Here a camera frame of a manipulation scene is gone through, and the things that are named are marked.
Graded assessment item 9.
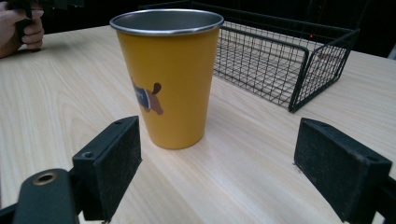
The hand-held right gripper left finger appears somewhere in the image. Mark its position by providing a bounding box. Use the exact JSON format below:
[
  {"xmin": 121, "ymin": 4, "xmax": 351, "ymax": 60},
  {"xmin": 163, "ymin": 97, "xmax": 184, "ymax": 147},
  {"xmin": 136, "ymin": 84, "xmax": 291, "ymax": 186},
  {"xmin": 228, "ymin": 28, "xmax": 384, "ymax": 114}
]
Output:
[{"xmin": 72, "ymin": 116, "xmax": 143, "ymax": 223}]

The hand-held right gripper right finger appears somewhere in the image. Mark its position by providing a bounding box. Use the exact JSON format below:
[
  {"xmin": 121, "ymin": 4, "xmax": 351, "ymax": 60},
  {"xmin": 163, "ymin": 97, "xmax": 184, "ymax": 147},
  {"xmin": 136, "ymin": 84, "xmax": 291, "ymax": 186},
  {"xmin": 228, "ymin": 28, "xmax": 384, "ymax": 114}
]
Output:
[{"xmin": 293, "ymin": 117, "xmax": 393, "ymax": 224}]

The yellow metal cup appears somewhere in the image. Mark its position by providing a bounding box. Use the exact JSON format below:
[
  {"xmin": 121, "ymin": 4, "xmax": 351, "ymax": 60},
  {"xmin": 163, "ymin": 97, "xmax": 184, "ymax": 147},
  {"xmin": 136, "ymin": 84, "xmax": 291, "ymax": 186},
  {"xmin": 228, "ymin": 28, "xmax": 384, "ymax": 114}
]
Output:
[{"xmin": 109, "ymin": 8, "xmax": 225, "ymax": 150}]

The black wire basket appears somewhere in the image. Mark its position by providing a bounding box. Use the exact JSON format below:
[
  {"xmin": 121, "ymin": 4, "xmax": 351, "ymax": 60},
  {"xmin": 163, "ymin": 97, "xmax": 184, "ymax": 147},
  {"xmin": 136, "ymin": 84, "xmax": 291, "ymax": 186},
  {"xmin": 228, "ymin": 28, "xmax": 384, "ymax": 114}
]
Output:
[{"xmin": 138, "ymin": 0, "xmax": 361, "ymax": 114}]

